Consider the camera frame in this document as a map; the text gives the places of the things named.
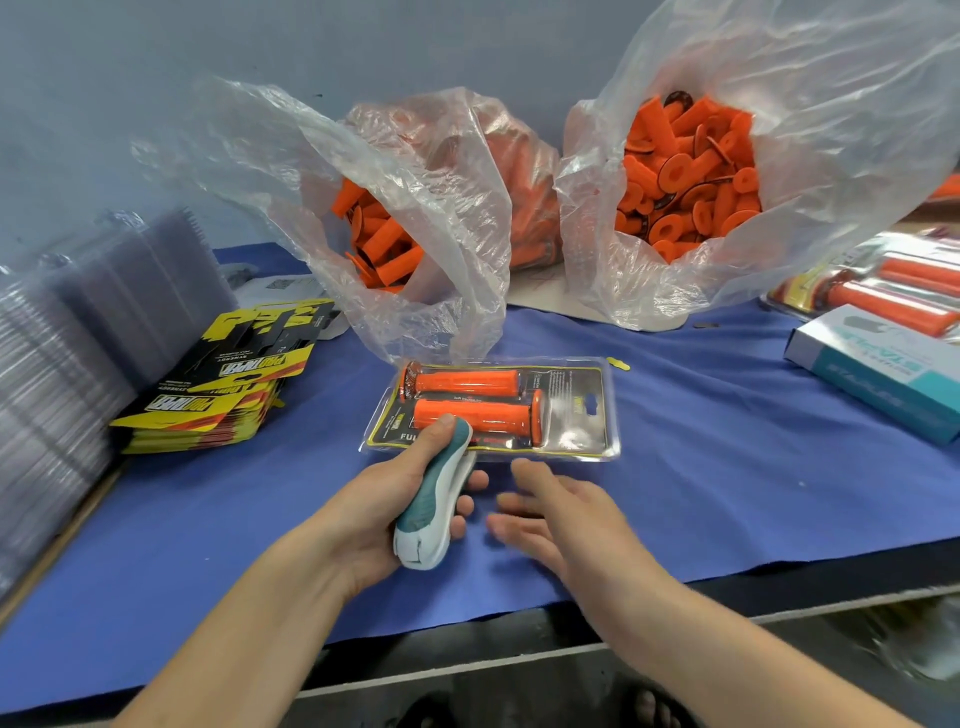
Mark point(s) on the person's foot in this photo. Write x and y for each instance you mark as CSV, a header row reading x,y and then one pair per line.
x,y
656,708
423,713

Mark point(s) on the teal white cardboard box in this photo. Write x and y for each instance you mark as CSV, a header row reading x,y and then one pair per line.
x,y
878,372

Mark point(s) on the stack of yellow black cards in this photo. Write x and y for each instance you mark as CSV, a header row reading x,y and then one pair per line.
x,y
225,375

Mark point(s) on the person's right forearm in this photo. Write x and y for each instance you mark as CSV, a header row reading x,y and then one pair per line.
x,y
765,668

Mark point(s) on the person's left hand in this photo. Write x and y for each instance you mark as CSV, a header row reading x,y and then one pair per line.
x,y
368,518

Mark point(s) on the person's left forearm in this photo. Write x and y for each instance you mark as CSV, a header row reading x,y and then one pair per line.
x,y
240,660

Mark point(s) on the white printed paper sheet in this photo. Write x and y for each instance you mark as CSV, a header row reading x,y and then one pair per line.
x,y
278,285

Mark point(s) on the large clear plastic bag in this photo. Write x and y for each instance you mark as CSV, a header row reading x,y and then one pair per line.
x,y
855,105

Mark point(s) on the small yellow scrap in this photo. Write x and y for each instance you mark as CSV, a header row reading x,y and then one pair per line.
x,y
618,363

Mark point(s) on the stack of clear blister shells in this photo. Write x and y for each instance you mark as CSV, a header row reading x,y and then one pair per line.
x,y
75,360

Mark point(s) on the person's right foot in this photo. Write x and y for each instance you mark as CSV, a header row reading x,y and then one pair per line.
x,y
656,708

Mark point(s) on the teal hand stapler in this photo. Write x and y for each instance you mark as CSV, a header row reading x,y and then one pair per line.
x,y
435,503

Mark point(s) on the person's right hand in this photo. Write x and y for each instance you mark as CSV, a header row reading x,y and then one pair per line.
x,y
578,540

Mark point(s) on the yellow black backing card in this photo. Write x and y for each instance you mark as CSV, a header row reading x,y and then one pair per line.
x,y
578,420

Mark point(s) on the person's left foot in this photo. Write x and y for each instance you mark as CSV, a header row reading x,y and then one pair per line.
x,y
423,713

